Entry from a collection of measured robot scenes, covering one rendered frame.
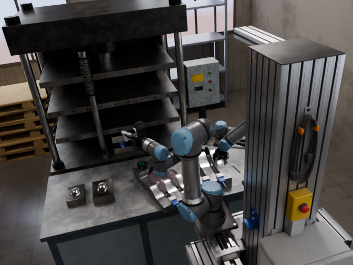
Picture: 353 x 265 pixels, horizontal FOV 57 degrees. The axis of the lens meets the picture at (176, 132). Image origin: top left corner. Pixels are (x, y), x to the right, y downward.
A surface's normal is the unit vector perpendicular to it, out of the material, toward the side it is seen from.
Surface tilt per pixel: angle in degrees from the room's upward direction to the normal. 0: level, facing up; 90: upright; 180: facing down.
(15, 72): 90
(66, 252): 90
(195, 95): 90
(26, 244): 0
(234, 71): 90
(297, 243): 0
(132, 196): 0
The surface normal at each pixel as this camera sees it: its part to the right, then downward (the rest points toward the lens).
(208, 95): 0.25, 0.47
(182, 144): -0.75, 0.26
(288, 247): -0.07, -0.86
